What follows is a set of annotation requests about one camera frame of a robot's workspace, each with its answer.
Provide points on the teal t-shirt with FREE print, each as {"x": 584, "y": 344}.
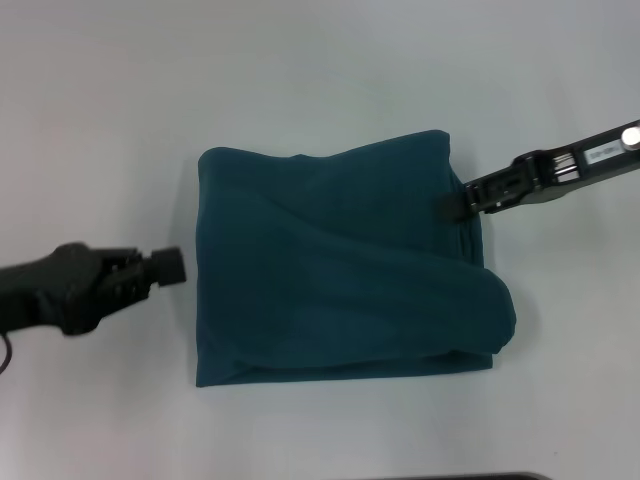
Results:
{"x": 340, "y": 265}

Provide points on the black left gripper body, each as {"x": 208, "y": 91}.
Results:
{"x": 55, "y": 290}

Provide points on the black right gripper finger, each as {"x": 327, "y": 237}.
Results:
{"x": 485, "y": 195}

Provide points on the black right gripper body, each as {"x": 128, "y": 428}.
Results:
{"x": 580, "y": 167}

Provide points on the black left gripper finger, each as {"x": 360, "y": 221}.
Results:
{"x": 150, "y": 265}
{"x": 127, "y": 295}

